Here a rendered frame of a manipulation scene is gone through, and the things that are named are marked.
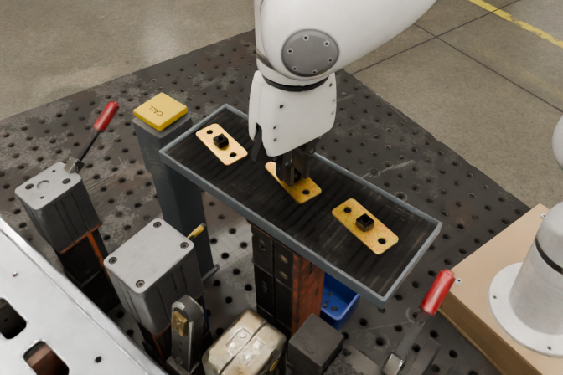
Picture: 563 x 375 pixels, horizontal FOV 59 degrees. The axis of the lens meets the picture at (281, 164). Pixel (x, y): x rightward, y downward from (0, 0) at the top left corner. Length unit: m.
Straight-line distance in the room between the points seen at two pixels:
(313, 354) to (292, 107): 0.28
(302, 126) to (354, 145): 0.83
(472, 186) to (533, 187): 1.12
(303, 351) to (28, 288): 0.43
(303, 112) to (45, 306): 0.48
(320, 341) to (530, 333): 0.51
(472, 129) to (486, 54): 0.70
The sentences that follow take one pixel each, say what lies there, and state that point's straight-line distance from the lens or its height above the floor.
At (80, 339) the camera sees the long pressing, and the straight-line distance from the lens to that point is 0.78.
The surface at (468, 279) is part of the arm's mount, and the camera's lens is 1.08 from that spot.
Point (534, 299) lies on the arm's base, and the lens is 0.98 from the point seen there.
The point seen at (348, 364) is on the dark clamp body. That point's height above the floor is 1.08.
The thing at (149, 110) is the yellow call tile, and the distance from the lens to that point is 0.81.
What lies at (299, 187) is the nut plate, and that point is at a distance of 0.66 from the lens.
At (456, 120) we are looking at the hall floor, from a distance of 2.68.
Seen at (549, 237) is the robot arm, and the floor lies 1.03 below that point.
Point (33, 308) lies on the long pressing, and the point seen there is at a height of 1.00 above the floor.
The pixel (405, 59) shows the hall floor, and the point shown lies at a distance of 3.05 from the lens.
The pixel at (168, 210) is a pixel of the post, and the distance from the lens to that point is 0.95.
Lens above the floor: 1.66
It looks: 46 degrees down
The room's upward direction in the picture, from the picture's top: straight up
